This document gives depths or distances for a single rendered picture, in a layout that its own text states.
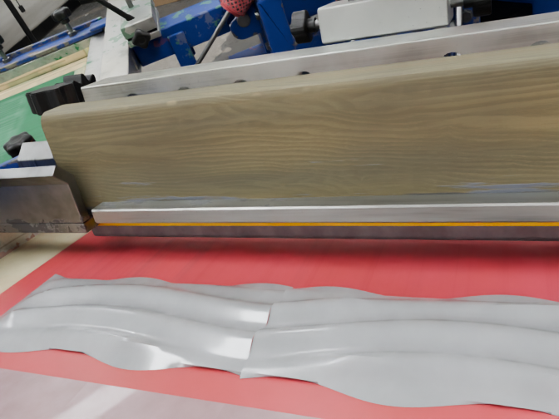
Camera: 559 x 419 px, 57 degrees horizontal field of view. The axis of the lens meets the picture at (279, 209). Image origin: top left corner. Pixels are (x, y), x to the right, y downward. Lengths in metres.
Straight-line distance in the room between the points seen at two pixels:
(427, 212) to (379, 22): 0.30
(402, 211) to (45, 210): 0.25
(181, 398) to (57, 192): 0.19
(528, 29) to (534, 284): 0.25
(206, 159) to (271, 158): 0.04
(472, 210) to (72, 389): 0.21
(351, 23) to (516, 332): 0.38
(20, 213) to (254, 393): 0.25
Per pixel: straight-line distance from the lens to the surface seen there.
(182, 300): 0.30
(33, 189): 0.40
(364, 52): 0.50
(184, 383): 0.25
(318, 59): 0.51
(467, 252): 0.31
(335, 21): 0.55
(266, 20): 0.94
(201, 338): 0.26
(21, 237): 0.47
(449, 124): 0.27
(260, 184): 0.31
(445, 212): 0.27
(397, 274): 0.29
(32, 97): 0.52
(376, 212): 0.28
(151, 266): 0.36
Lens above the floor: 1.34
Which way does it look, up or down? 40 degrees down
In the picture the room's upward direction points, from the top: 23 degrees counter-clockwise
